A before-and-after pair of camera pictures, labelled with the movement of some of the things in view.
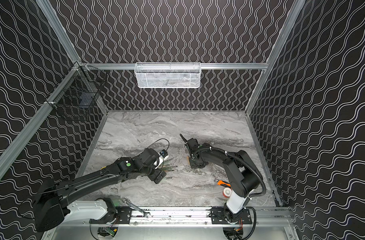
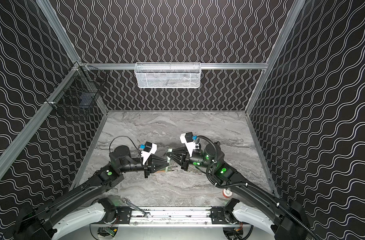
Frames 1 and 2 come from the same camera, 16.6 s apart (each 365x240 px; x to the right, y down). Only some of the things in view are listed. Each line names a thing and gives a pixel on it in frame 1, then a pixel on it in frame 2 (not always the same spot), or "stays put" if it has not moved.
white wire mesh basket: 165,75 stays put
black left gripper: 157,173 -> 146,166
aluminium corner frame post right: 275,53 stays put
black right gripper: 192,154 -> 185,159
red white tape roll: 227,192 stays put
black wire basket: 78,93 stays put
